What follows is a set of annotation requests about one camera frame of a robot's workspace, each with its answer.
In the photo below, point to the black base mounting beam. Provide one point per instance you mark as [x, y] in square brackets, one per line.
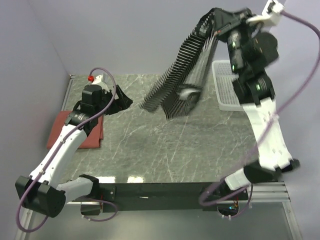
[145, 197]

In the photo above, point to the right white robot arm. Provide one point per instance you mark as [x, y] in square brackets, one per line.
[256, 95]

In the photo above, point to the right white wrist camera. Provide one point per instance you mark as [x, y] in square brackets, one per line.
[270, 15]

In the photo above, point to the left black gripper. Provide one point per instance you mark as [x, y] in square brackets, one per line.
[122, 103]

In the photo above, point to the rust red tank top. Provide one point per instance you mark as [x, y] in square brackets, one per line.
[91, 142]

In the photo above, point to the white plastic laundry basket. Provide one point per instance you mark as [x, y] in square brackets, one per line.
[223, 79]

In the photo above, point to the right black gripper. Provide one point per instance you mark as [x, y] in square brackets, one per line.
[246, 28]

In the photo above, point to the striped multicolour tank top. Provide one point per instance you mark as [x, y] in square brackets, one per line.
[179, 89]

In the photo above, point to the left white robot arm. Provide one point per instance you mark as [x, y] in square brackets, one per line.
[41, 190]

